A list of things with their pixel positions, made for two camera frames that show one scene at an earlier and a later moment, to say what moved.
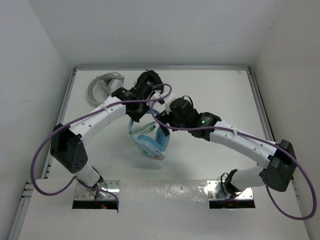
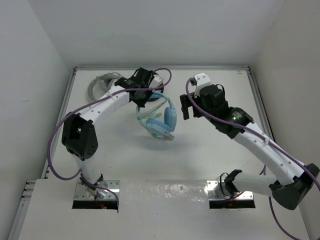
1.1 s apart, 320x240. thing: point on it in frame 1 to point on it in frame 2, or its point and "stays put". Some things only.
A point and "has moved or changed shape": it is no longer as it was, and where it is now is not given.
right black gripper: [165, 117] to [186, 103]
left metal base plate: [102, 190] stays put
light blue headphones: [151, 147] has moved or changed shape
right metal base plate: [215, 192] stays put
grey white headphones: [101, 87] stays put
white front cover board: [166, 210] stays put
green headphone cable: [144, 129] to [169, 137]
